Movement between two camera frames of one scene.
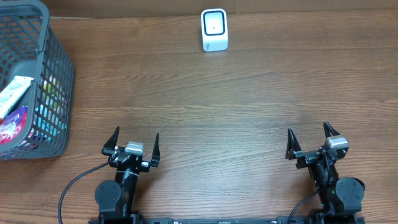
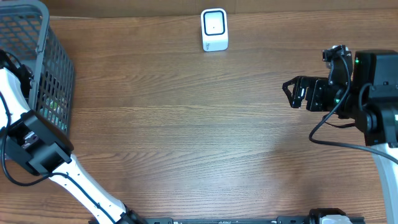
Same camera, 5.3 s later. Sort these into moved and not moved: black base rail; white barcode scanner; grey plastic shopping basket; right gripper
Moved: right gripper
Not moved: white barcode scanner; black base rail; grey plastic shopping basket
